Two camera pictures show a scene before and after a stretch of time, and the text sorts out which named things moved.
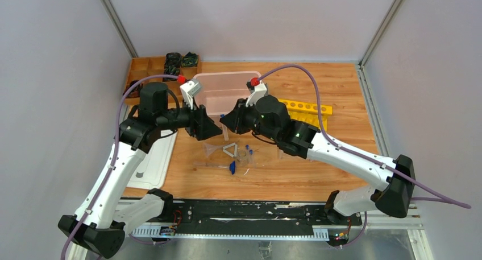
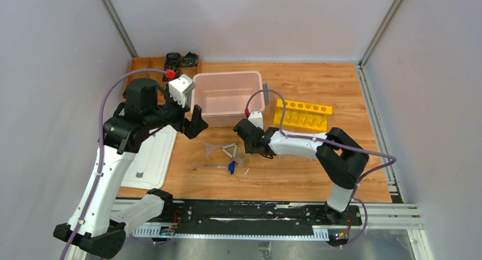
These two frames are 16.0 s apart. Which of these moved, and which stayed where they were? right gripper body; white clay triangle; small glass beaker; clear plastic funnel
Moved: right gripper body
Stayed: white clay triangle; small glass beaker; clear plastic funnel
